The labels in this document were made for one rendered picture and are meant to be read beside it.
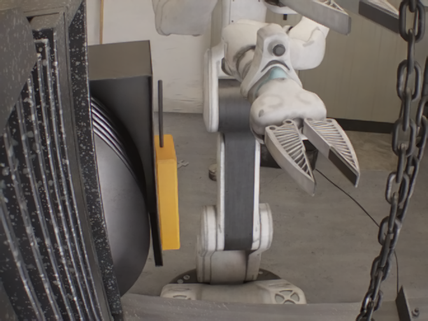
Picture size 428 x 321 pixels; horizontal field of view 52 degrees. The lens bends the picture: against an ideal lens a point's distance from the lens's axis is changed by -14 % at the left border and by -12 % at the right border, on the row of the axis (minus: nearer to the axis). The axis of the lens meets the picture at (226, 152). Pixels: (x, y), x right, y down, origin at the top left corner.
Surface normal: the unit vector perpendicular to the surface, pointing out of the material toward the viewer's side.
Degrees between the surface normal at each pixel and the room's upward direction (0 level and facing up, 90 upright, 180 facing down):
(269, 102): 9
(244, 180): 73
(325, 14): 93
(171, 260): 0
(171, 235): 90
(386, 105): 90
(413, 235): 0
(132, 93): 90
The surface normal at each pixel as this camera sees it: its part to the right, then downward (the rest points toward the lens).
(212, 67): 0.10, 0.01
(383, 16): -0.91, 0.22
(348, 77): -0.05, 0.52
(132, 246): 0.18, 0.52
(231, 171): 0.10, 0.26
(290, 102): 0.04, -0.73
